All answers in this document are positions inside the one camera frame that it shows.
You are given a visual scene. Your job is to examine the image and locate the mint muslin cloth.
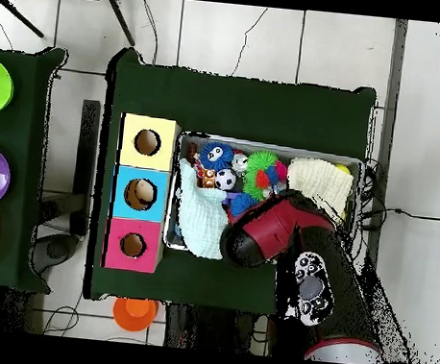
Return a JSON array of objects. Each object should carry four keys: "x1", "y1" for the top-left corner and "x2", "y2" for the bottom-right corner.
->
[{"x1": 169, "y1": 157, "x2": 235, "y2": 261}]

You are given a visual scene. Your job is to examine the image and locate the cream muslin cloth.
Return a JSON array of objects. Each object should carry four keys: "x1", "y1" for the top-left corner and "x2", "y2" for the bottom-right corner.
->
[{"x1": 282, "y1": 155, "x2": 356, "y2": 223}]

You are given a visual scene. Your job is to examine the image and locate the wooden box with three holes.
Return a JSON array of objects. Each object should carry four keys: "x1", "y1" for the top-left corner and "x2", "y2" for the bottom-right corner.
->
[{"x1": 100, "y1": 111, "x2": 183, "y2": 276}]

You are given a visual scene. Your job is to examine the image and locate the black and white soccer ball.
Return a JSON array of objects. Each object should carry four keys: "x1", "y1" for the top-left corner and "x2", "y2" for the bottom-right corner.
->
[{"x1": 213, "y1": 167, "x2": 238, "y2": 192}]

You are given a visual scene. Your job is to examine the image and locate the blue spiky ball with eyes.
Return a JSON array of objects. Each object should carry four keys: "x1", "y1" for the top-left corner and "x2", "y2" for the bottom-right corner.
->
[{"x1": 197, "y1": 139, "x2": 235, "y2": 174}]

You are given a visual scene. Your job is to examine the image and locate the blue spiky rubber ball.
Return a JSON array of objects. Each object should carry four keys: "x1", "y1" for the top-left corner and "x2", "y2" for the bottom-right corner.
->
[{"x1": 229, "y1": 191, "x2": 260, "y2": 219}]

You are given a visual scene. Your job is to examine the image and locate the multicoloured spiky caterpillar toy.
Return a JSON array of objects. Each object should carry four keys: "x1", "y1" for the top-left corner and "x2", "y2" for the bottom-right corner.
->
[{"x1": 240, "y1": 157, "x2": 289, "y2": 205}]

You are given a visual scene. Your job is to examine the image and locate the green spiky rubber ball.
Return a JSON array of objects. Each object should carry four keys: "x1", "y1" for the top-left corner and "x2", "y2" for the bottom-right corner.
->
[{"x1": 244, "y1": 148, "x2": 280, "y2": 176}]

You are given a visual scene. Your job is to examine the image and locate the dark green tablecloth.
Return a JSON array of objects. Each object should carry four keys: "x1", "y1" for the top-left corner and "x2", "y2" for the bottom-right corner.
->
[
  {"x1": 83, "y1": 45, "x2": 380, "y2": 327},
  {"x1": 0, "y1": 41, "x2": 74, "y2": 296}
]

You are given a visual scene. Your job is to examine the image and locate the orange plastic cup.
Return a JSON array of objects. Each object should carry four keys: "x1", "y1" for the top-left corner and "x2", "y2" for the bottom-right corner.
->
[{"x1": 110, "y1": 296, "x2": 160, "y2": 335}]

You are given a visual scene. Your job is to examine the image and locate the grey round stand base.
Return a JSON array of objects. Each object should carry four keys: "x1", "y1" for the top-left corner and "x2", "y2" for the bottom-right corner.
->
[{"x1": 30, "y1": 230, "x2": 82, "y2": 279}]

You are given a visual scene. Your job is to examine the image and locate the black stand legs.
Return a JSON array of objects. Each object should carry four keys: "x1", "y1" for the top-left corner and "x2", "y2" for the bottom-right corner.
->
[{"x1": 0, "y1": 0, "x2": 140, "y2": 47}]

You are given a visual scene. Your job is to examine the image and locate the silver wire mesh bin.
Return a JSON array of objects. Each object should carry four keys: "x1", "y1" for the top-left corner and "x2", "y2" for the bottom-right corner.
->
[{"x1": 161, "y1": 129, "x2": 367, "y2": 269}]

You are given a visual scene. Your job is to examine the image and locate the black floor post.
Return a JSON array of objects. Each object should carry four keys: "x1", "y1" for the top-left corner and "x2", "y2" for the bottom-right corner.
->
[{"x1": 68, "y1": 98, "x2": 103, "y2": 238}]

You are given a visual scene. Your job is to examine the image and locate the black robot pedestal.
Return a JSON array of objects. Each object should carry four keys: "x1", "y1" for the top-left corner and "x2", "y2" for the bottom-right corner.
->
[{"x1": 160, "y1": 302, "x2": 270, "y2": 357}]

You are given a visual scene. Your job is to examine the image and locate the grey floor cable cover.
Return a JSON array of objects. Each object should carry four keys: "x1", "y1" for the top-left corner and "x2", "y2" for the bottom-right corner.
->
[{"x1": 366, "y1": 18, "x2": 409, "y2": 256}]

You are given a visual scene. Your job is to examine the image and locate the thin black floor cable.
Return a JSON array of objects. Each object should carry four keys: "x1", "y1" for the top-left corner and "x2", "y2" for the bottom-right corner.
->
[{"x1": 358, "y1": 205, "x2": 440, "y2": 223}]

